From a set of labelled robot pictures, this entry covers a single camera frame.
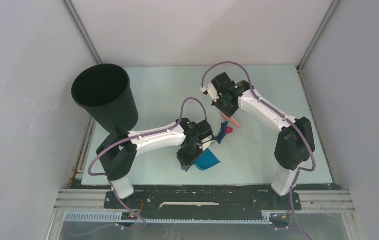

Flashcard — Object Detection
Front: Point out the pink hand brush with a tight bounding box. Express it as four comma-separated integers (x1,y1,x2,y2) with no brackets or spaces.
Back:
220,112,242,129

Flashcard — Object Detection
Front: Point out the blue dustpan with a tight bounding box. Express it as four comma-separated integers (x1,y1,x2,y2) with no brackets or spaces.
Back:
181,148,221,172

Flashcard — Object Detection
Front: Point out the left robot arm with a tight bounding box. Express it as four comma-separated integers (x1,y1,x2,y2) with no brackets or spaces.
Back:
94,118,215,209

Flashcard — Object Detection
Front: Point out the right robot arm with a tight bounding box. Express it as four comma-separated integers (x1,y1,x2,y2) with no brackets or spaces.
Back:
201,72,316,209

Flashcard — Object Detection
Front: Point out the blue paper scrap left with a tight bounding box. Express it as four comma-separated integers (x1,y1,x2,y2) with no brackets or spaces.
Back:
214,121,229,145

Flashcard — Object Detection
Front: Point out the red paper scrap upper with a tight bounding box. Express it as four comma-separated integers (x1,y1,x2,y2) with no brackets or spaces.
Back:
226,126,234,134

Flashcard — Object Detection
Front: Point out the black trash bin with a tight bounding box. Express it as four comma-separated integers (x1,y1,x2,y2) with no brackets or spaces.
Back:
71,64,139,133

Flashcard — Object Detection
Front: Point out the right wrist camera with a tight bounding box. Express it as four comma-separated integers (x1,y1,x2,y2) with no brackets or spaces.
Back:
200,83,220,103

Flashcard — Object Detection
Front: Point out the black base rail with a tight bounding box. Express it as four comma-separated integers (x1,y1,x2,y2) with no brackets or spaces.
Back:
103,185,302,221

